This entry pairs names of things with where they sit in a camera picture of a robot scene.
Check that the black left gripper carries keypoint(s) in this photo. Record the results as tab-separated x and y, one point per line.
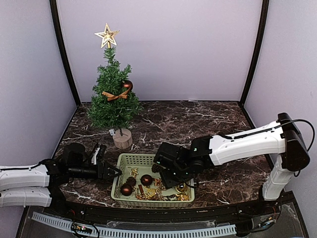
101	171

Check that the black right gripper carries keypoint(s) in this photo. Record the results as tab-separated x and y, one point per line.
169	181

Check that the small green christmas tree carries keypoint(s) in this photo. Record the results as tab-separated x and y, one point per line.
114	104

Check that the brown ribbon bow ornament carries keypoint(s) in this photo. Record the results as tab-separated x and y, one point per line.
111	97

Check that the brown ball ornament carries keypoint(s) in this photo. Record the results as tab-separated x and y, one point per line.
126	189
146	180
127	85

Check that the gold star ornament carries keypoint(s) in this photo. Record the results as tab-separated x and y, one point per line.
108	37

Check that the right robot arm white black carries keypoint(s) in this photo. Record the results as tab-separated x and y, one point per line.
281	137

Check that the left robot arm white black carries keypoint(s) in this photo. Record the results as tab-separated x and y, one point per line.
38	185

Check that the pine cone ornament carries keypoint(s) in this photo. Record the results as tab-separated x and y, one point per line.
131	181
156	168

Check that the brown ball ornament front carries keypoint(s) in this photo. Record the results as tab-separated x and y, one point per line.
126	189

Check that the cream perforated plastic basket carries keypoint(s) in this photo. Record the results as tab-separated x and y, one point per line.
139	186

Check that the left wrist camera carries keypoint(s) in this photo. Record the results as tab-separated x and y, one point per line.
97	153

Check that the white slotted cable duct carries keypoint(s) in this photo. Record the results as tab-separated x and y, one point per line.
99	231

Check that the black front table rail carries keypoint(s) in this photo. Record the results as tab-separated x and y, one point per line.
228	213

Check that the black corner frame post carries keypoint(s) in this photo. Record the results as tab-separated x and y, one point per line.
62	52

